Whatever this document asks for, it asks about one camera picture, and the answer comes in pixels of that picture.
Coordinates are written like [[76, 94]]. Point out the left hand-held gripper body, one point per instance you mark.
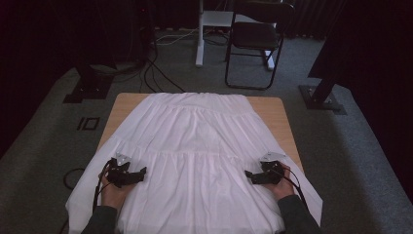
[[118, 172]]

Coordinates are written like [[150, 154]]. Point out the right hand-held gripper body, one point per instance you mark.
[[271, 170]]

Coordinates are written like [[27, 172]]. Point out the white skirt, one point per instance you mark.
[[195, 139]]

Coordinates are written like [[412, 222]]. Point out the person's right hand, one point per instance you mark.
[[282, 187]]

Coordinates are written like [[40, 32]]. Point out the person's left hand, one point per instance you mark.
[[113, 193]]

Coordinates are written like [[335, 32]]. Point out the black floor tape marking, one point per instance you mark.
[[88, 124]]

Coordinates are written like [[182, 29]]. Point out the black folding chair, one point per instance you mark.
[[256, 35]]

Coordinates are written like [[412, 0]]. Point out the black stand with base plate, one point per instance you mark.
[[321, 97], [89, 87]]

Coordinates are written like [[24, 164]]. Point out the white desk frame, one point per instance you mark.
[[201, 35]]

